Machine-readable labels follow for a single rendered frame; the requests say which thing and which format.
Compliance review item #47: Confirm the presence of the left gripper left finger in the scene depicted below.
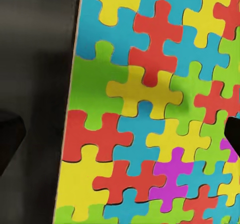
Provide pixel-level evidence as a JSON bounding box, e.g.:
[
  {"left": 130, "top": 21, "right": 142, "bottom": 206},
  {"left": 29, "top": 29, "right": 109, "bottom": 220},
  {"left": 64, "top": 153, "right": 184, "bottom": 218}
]
[{"left": 0, "top": 117, "right": 26, "bottom": 177}]

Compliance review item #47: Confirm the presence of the jigsaw puzzle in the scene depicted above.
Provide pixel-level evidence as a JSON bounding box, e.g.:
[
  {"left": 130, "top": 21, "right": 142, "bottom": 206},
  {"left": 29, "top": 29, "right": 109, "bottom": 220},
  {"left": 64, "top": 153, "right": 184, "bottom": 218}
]
[{"left": 52, "top": 0, "right": 240, "bottom": 224}]

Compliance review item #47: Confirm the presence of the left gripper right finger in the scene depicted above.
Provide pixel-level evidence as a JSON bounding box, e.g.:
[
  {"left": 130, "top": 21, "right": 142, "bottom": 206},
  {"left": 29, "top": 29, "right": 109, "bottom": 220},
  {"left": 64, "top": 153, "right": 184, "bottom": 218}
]
[{"left": 224, "top": 117, "right": 240, "bottom": 157}]

